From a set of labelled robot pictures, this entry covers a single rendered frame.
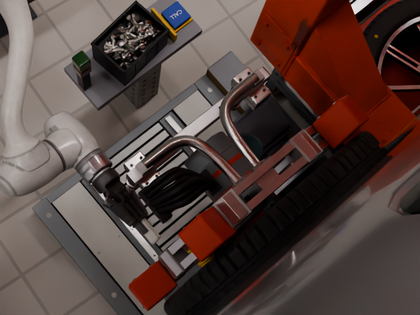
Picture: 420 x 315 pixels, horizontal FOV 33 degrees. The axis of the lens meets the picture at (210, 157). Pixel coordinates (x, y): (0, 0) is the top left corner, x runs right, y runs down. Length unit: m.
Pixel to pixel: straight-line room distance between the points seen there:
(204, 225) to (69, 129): 0.66
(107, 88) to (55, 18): 0.67
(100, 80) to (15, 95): 0.44
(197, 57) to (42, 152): 1.06
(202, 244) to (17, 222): 1.28
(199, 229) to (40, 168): 0.61
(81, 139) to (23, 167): 0.18
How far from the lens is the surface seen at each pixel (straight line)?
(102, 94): 2.24
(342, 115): 1.59
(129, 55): 2.17
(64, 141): 1.94
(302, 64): 2.09
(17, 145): 1.89
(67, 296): 2.57
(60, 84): 2.74
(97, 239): 2.50
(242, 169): 1.71
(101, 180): 1.94
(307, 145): 1.54
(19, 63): 1.89
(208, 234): 1.42
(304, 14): 1.91
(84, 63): 2.05
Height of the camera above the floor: 2.55
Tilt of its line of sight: 74 degrees down
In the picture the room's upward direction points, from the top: 24 degrees clockwise
